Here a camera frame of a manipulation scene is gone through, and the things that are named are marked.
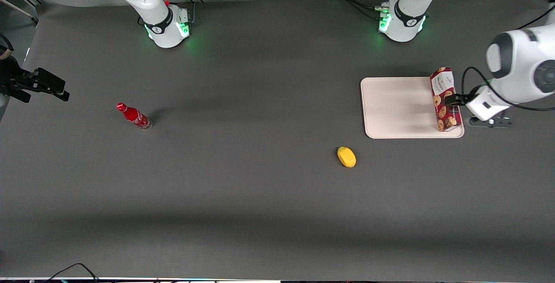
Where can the red cookie box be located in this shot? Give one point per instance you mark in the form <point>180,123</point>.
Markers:
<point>444,101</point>

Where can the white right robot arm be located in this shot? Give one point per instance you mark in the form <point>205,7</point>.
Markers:
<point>156,14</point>

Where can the red cola bottle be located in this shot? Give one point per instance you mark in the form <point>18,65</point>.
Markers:
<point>134,116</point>

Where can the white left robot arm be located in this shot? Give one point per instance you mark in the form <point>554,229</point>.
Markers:
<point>520,66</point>

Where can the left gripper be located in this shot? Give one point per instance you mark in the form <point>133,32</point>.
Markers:
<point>455,99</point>

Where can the yellow mango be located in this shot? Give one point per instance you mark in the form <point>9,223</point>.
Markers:
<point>346,157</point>

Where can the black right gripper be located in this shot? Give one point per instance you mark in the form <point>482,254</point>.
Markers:
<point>14,79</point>

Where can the beige rectangular tray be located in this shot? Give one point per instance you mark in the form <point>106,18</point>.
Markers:
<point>399,107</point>

